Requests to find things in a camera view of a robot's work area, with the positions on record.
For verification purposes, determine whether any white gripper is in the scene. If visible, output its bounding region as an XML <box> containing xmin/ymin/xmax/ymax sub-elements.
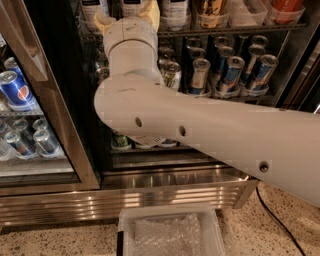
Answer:
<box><xmin>94</xmin><ymin>0</ymin><xmax>160</xmax><ymax>58</ymax></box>

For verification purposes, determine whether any blue label plastic bottle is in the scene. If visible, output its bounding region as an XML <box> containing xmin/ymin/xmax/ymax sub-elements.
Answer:
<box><xmin>121</xmin><ymin>0</ymin><xmax>150</xmax><ymax>17</ymax></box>

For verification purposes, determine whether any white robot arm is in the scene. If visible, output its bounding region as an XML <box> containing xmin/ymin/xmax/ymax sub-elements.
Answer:
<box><xmin>94</xmin><ymin>2</ymin><xmax>320</xmax><ymax>206</ymax></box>

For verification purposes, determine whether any left plastic bottle top shelf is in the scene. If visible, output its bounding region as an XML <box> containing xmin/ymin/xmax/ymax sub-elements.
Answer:
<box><xmin>80</xmin><ymin>0</ymin><xmax>109</xmax><ymax>34</ymax></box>

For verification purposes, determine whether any plastic bottle shelf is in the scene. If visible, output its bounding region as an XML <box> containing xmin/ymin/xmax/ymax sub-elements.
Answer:
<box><xmin>80</xmin><ymin>0</ymin><xmax>109</xmax><ymax>34</ymax></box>
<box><xmin>160</xmin><ymin>0</ymin><xmax>190</xmax><ymax>31</ymax></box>

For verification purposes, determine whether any yellow drink bottle top shelf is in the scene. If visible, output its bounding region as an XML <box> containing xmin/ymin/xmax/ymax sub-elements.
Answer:
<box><xmin>194</xmin><ymin>0</ymin><xmax>229</xmax><ymax>29</ymax></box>

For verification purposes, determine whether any closed glass fridge door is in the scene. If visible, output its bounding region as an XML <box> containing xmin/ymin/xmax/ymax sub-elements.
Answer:
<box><xmin>0</xmin><ymin>0</ymin><xmax>102</xmax><ymax>197</ymax></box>

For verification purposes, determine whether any large pepsi can left fridge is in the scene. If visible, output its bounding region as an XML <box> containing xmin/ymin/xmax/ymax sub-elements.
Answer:
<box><xmin>0</xmin><ymin>71</ymin><xmax>37</xmax><ymax>111</ymax></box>

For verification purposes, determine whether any orange drink bottle top shelf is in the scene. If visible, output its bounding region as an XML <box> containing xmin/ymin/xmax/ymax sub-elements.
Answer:
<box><xmin>265</xmin><ymin>0</ymin><xmax>305</xmax><ymax>25</ymax></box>

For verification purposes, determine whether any open fridge door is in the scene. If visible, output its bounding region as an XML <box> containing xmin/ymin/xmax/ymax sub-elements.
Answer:
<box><xmin>272</xmin><ymin>29</ymin><xmax>320</xmax><ymax>113</ymax></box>

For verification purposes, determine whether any stainless steel fridge base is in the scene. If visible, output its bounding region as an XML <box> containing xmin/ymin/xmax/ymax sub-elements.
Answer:
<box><xmin>0</xmin><ymin>166</ymin><xmax>259</xmax><ymax>227</ymax></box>

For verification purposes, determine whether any front left 7up can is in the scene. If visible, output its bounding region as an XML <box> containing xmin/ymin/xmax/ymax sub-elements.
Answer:
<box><xmin>95</xmin><ymin>67</ymin><xmax>109</xmax><ymax>85</ymax></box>

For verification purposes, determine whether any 7up can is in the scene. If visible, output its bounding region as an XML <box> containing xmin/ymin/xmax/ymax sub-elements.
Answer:
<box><xmin>161</xmin><ymin>61</ymin><xmax>182</xmax><ymax>91</ymax></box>
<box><xmin>95</xmin><ymin>67</ymin><xmax>109</xmax><ymax>85</ymax></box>

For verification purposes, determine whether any front right 7up can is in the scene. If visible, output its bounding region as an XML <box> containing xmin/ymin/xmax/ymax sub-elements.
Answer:
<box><xmin>161</xmin><ymin>61</ymin><xmax>182</xmax><ymax>91</ymax></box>

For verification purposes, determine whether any red bull can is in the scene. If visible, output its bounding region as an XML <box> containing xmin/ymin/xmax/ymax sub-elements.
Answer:
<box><xmin>246</xmin><ymin>54</ymin><xmax>278</xmax><ymax>92</ymax></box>
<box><xmin>217</xmin><ymin>56</ymin><xmax>245</xmax><ymax>98</ymax></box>
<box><xmin>187</xmin><ymin>58</ymin><xmax>211</xmax><ymax>95</ymax></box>

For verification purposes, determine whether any empty clear plastic tray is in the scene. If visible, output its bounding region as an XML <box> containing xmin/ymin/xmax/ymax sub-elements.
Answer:
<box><xmin>227</xmin><ymin>0</ymin><xmax>268</xmax><ymax>27</ymax></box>

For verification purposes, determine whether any front left green can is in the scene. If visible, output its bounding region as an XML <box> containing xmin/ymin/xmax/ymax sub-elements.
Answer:
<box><xmin>111</xmin><ymin>131</ymin><xmax>131</xmax><ymax>150</ymax></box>

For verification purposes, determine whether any clear plastic bin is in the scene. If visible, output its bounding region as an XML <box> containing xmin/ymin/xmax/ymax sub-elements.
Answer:
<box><xmin>116</xmin><ymin>203</ymin><xmax>226</xmax><ymax>256</ymax></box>

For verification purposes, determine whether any bubble wrap sheet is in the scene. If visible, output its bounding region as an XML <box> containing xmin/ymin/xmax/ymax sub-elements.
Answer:
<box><xmin>133</xmin><ymin>213</ymin><xmax>203</xmax><ymax>256</ymax></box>

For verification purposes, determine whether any black power cable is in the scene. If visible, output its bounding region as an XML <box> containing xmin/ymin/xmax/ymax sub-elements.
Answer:
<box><xmin>255</xmin><ymin>186</ymin><xmax>307</xmax><ymax>256</ymax></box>

